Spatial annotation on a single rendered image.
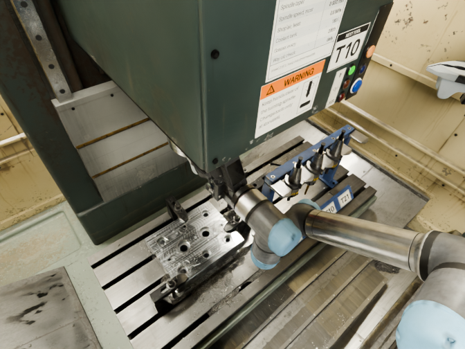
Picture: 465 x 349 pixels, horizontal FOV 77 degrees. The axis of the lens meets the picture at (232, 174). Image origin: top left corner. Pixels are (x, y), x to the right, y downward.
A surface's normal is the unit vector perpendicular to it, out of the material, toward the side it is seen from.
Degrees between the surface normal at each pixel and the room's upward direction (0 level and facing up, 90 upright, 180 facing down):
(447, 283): 46
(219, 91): 90
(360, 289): 8
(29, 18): 90
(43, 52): 90
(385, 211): 24
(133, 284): 0
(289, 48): 90
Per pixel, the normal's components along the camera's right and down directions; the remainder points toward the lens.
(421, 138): -0.77, 0.45
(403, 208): -0.28, -0.42
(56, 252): 0.04, -0.66
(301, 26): 0.63, 0.60
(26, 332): 0.36, -0.79
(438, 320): -0.40, -0.84
